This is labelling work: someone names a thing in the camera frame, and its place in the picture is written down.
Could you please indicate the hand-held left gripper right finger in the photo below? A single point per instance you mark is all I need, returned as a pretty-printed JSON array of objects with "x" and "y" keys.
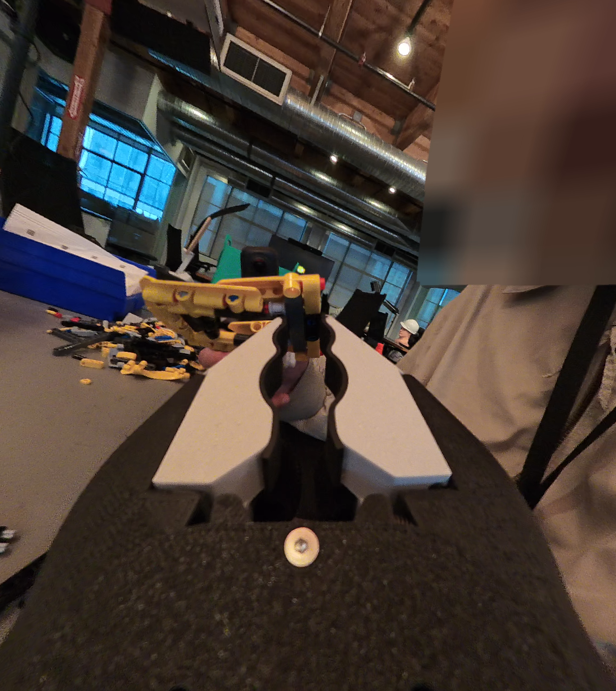
[{"x": 389, "y": 426}]

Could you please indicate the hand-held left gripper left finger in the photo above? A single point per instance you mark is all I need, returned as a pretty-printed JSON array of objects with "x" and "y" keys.
[{"x": 216, "y": 426}]

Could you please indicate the yellow toy car hood assembly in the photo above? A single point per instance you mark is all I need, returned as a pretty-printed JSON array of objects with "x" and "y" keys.
[{"x": 205, "y": 294}]

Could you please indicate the grey desk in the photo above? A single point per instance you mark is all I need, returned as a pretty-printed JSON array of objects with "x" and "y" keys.
[{"x": 27, "y": 432}]

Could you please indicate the person's right hand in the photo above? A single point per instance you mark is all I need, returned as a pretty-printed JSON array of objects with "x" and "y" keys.
[{"x": 289, "y": 378}]

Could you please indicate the green folded board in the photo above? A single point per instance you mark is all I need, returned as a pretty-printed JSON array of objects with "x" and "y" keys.
[{"x": 227, "y": 264}]

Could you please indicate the black monitor screen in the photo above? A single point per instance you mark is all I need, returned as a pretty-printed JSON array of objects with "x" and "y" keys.
[{"x": 308, "y": 253}]

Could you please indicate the person's beige jacket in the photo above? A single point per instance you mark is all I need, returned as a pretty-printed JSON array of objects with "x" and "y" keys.
[{"x": 475, "y": 388}]

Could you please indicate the pile of yellow black bricks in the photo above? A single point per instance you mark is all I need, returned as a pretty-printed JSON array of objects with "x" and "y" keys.
[{"x": 146, "y": 345}]

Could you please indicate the large paned window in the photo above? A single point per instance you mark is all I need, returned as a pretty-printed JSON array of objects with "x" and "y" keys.
[{"x": 119, "y": 167}]

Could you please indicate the white vent grille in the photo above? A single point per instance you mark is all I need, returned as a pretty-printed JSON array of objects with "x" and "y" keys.
[{"x": 257, "y": 67}]

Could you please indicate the white paper sheets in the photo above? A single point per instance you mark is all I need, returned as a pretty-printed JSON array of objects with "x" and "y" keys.
[{"x": 59, "y": 237}]

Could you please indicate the blue plastic bin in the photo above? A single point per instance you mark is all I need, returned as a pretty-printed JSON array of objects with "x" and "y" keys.
[{"x": 43, "y": 275}]

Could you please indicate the black standing panel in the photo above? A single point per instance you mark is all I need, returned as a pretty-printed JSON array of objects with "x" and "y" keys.
[{"x": 43, "y": 178}]

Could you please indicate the ceiling light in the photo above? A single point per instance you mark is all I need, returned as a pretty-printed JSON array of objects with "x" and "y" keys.
[{"x": 404, "y": 48}]

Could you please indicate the silver air duct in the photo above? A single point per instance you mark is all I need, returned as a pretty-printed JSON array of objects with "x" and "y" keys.
[{"x": 329, "y": 129}]

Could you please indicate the wooden post red sign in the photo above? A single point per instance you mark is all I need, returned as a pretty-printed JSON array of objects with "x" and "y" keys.
[{"x": 84, "y": 81}]

